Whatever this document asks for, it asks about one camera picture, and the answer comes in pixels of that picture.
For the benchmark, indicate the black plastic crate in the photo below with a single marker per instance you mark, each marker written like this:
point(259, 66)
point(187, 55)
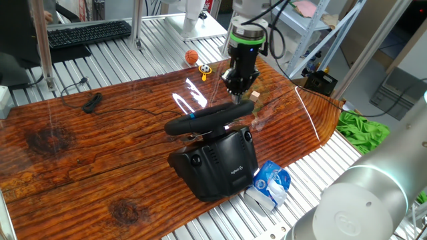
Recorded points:
point(320, 83)

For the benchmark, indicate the black desk pad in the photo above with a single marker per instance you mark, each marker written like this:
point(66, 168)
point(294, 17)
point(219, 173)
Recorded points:
point(66, 53)

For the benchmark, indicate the black wheel base unit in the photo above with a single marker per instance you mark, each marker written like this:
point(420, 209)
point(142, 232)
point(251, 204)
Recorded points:
point(217, 163)

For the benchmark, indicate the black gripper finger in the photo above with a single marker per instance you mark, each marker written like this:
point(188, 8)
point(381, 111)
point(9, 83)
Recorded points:
point(231, 83)
point(248, 81)

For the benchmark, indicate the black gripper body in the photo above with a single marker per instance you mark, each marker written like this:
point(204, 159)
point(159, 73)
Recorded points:
point(245, 61)

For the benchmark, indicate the blue tissue pack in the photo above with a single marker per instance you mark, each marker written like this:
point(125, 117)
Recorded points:
point(270, 180)

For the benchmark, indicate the black keyboard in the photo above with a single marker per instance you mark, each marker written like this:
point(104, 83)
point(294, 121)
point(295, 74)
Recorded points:
point(86, 33)

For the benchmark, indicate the upright aluminium frame post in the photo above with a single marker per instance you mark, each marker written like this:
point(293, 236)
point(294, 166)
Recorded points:
point(43, 50)
point(136, 20)

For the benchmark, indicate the small wooden cube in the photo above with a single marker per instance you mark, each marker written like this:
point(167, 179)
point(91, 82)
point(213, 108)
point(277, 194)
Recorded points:
point(255, 97)

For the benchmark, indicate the brown paper piece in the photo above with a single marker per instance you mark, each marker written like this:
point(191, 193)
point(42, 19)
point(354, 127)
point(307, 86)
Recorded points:
point(330, 20)

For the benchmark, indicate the wood grain table mat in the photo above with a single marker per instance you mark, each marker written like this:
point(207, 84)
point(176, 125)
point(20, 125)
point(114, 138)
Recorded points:
point(83, 160)

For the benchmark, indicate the person hand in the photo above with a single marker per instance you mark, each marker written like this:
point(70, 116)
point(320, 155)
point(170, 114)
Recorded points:
point(48, 15)

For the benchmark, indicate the black monitor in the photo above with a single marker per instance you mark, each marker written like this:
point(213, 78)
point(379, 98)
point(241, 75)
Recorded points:
point(16, 30)

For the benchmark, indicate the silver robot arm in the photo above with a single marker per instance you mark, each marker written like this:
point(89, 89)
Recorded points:
point(367, 200)

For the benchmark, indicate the green cloth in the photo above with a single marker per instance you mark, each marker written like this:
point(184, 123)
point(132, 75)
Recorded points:
point(357, 133)

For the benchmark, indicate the aluminium frame rail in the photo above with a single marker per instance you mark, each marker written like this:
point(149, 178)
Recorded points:
point(100, 20)

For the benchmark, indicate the black steering wheel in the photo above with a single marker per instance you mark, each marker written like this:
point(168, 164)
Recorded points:
point(213, 115)

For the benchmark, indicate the pink paper sheet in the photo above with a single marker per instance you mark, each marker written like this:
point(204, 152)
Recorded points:
point(307, 8)

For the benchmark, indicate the white metal shelf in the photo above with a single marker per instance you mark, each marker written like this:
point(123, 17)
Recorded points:
point(303, 50)

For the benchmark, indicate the mini orange basketball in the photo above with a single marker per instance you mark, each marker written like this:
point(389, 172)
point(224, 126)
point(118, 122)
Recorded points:
point(191, 57)

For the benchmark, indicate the slanted aluminium frame beam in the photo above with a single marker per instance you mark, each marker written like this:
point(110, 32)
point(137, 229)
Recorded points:
point(357, 71)

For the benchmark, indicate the white foam box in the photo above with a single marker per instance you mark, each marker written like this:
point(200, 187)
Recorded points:
point(290, 46)

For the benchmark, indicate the white stand base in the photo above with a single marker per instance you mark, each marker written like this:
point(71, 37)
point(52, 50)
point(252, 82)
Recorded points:
point(200, 31)

